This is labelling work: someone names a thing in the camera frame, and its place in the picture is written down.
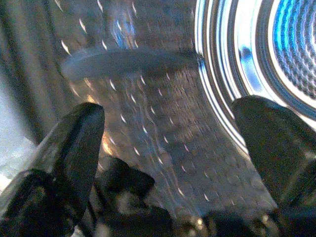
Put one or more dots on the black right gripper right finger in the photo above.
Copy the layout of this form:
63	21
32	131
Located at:
276	148

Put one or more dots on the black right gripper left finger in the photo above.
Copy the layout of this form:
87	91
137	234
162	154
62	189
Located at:
64	168

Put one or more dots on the dark navy garment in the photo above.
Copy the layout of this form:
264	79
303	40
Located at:
123	182

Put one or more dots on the stainless steel washer drum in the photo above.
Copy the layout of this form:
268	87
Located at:
172	123

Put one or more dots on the grey drum lifter paddle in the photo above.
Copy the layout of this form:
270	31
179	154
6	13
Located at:
128	61

